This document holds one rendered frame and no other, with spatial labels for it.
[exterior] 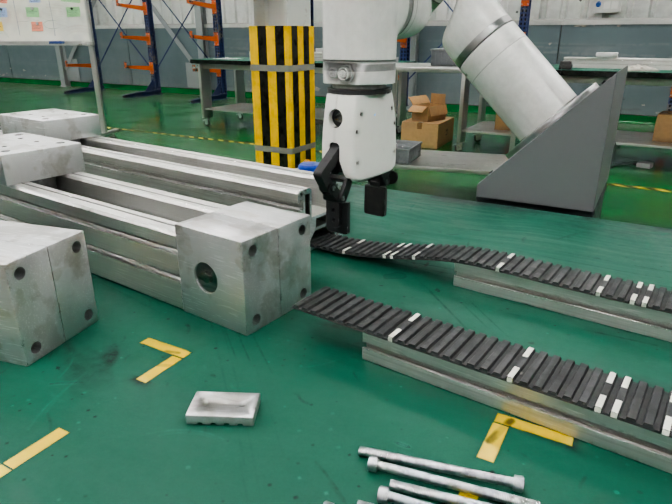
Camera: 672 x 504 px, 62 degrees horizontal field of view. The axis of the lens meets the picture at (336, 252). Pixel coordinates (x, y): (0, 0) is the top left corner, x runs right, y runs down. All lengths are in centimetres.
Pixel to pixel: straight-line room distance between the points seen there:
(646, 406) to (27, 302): 48
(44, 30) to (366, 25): 582
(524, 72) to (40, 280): 81
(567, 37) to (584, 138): 724
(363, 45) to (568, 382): 40
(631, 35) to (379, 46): 753
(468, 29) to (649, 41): 709
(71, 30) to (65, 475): 589
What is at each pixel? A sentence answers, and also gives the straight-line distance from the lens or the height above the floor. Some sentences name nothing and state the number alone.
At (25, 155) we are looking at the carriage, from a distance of 84.
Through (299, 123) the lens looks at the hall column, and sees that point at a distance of 396.
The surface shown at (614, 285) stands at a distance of 62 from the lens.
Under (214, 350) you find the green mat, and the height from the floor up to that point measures 78.
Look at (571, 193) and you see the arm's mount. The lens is 99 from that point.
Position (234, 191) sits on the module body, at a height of 84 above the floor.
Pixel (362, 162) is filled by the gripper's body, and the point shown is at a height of 91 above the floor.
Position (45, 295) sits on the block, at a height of 83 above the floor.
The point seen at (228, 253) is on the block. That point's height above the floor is 86.
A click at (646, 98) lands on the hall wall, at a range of 814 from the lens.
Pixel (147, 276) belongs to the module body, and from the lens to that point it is 63.
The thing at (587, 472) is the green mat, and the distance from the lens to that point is 42.
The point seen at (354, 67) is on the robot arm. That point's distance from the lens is 64.
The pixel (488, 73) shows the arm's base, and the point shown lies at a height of 98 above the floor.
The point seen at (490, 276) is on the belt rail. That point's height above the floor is 80.
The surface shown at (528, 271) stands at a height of 82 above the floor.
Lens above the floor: 105
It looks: 21 degrees down
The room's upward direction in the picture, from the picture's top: straight up
